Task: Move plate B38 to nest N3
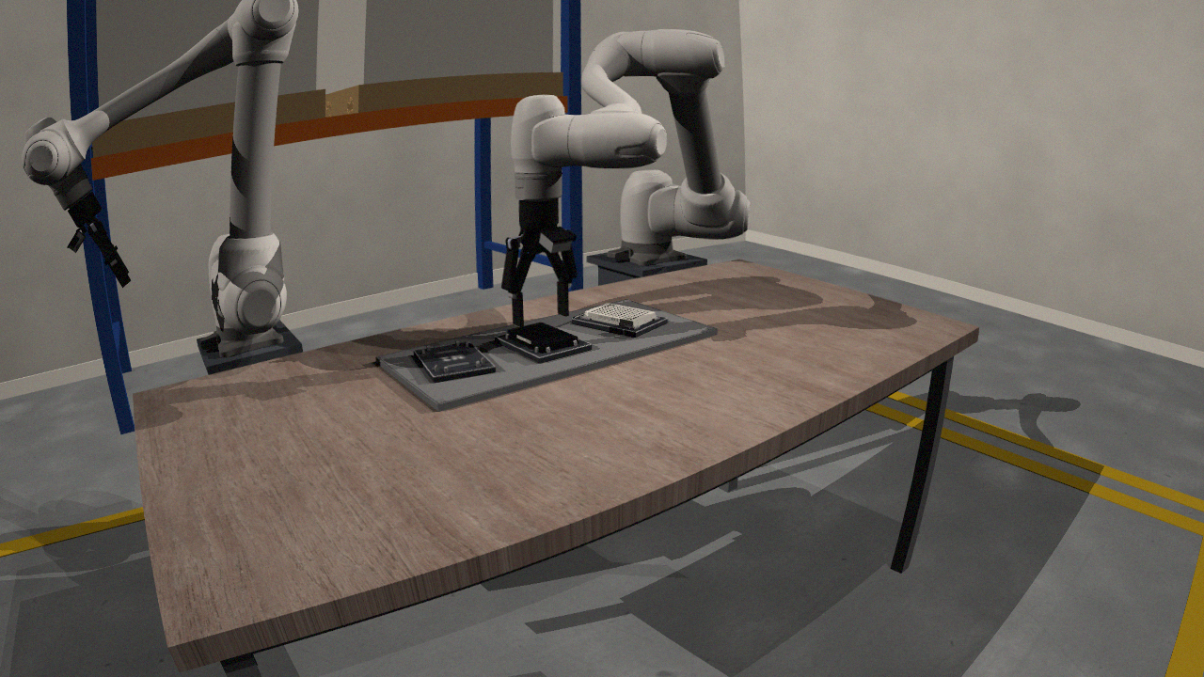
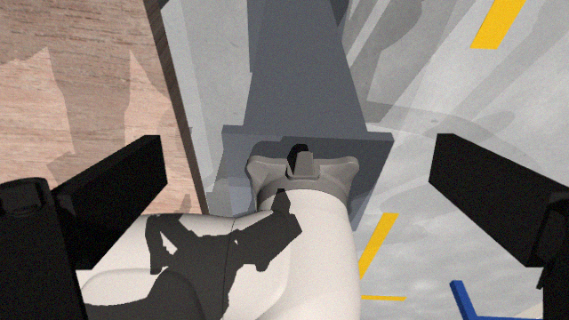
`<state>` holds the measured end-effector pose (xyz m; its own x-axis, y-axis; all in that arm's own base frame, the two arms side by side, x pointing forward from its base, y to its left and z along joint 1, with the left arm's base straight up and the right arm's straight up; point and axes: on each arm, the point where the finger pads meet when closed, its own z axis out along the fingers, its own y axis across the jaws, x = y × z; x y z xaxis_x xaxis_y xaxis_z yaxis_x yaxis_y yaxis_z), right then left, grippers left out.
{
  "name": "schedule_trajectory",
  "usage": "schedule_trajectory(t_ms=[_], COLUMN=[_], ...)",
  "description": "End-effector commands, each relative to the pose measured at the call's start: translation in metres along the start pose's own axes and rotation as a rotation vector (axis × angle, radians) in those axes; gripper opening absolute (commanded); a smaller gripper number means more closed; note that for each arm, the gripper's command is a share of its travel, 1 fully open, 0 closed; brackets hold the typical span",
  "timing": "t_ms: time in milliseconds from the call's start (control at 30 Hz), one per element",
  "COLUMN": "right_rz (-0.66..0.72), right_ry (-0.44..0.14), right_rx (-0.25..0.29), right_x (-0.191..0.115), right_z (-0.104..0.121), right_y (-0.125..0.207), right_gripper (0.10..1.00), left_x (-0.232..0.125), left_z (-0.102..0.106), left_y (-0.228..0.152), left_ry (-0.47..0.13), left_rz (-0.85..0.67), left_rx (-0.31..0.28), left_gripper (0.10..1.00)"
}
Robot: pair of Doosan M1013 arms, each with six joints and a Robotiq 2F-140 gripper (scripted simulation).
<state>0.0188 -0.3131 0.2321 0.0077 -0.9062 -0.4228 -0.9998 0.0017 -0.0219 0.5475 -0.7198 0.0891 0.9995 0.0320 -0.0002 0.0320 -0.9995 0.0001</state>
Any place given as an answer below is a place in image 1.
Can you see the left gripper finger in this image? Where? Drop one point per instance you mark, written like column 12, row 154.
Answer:
column 510, row 277
column 564, row 275

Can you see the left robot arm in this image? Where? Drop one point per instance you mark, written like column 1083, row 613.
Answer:
column 544, row 139

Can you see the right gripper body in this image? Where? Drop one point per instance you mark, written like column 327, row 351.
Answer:
column 85, row 210

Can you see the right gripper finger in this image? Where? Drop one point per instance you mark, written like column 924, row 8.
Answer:
column 100, row 239
column 117, row 255

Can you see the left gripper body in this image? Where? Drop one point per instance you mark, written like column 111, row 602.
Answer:
column 535, row 215

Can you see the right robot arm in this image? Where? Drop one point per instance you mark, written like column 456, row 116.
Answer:
column 249, row 288

